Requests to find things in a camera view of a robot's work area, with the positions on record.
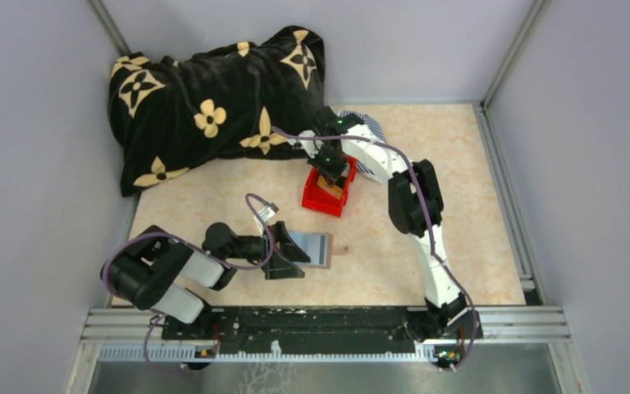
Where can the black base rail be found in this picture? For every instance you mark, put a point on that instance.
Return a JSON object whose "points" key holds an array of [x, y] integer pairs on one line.
{"points": [[364, 330]]}

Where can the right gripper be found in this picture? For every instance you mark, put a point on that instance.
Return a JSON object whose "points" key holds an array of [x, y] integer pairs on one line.
{"points": [[330, 169]]}

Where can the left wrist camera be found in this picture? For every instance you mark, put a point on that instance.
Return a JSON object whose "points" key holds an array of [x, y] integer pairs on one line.
{"points": [[268, 211]]}

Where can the red plastic bin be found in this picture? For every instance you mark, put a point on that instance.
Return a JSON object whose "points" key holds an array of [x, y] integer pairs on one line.
{"points": [[315, 199]]}

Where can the blue striped cloth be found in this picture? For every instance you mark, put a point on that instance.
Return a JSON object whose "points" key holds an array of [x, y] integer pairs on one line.
{"points": [[372, 130]]}

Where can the black floral blanket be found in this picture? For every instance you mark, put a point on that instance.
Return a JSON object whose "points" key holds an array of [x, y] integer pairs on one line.
{"points": [[237, 101]]}

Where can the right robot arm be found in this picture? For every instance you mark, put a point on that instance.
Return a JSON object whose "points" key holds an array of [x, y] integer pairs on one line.
{"points": [[414, 198]]}

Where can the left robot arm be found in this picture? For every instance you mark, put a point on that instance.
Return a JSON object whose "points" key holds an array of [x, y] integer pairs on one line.
{"points": [[144, 271]]}

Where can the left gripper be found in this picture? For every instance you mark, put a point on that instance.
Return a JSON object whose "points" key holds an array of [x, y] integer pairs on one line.
{"points": [[271, 249]]}

